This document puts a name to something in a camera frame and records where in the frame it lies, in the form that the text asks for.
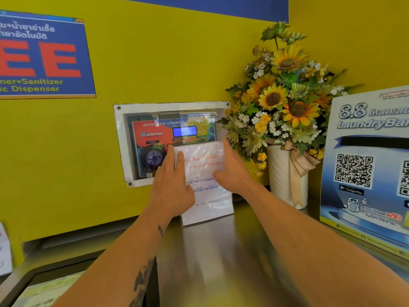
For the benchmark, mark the blue standing poster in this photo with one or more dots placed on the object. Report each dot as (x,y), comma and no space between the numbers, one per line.
(364,163)

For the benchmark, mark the person's left forearm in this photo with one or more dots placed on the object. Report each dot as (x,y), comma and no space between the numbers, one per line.
(127,265)

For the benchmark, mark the person's right hand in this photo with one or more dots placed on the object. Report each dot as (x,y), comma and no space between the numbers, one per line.
(236,175)

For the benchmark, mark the white card with dots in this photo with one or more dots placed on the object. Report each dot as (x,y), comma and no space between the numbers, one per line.
(4,249)

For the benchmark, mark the yellow white paper sheet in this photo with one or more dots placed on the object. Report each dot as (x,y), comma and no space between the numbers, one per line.
(44,292)

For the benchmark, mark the person's left hand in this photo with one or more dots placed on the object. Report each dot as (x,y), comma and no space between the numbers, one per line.
(169,191)

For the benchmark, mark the white paper notice stand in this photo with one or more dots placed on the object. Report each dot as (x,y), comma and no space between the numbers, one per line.
(204,204)

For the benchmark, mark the person's left middle finger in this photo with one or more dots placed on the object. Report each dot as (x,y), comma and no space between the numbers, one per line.
(170,159)

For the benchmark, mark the artificial sunflower bouquet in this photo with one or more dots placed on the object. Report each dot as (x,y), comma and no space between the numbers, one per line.
(281,99)

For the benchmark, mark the white ribbed vase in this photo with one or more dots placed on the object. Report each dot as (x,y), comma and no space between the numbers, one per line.
(279,175)

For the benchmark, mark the dark machine lid frame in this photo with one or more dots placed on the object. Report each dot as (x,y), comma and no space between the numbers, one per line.
(19,274)

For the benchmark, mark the blue wall sign red letters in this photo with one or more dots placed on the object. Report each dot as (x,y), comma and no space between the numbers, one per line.
(48,60)

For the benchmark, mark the beige ribbon bow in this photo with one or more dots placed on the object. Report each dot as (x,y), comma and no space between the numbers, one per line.
(300,169)

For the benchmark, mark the person's right thumb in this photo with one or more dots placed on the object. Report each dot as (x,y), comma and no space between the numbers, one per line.
(219,177)

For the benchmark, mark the red blue chemical dispenser unit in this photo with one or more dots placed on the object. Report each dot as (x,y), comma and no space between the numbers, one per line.
(153,137)

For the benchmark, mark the person's right forearm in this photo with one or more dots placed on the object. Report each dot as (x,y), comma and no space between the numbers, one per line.
(319,252)

